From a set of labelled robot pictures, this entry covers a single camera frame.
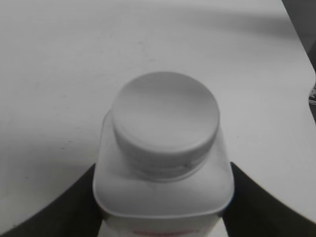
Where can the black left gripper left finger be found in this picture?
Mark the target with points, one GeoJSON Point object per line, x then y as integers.
{"type": "Point", "coordinates": [74, 213]}

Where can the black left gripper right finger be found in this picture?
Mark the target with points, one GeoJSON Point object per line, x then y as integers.
{"type": "Point", "coordinates": [253, 212]}

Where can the white yili yogurt bottle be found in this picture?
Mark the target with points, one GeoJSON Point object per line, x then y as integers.
{"type": "Point", "coordinates": [134, 205]}

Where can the white round bottle cap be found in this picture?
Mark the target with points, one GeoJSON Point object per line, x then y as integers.
{"type": "Point", "coordinates": [165, 124]}

